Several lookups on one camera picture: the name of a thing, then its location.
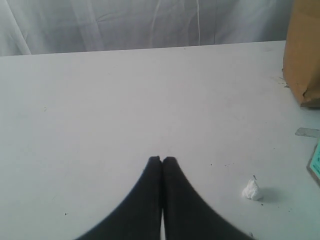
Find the white paper wad far left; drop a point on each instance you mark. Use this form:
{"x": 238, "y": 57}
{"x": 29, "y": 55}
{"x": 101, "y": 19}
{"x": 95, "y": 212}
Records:
{"x": 252, "y": 191}

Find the white backdrop curtain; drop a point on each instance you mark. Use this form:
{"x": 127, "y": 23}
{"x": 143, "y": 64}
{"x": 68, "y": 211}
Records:
{"x": 30, "y": 27}

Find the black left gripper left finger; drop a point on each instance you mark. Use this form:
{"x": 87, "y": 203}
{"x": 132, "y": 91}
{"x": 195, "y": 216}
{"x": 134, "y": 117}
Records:
{"x": 139, "y": 215}

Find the brown paper shopping bag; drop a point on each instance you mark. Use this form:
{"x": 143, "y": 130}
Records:
{"x": 301, "y": 60}

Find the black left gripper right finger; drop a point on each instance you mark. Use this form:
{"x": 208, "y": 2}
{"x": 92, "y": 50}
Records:
{"x": 186, "y": 215}

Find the small blue white milk carton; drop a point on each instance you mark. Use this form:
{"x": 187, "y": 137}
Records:
{"x": 313, "y": 165}

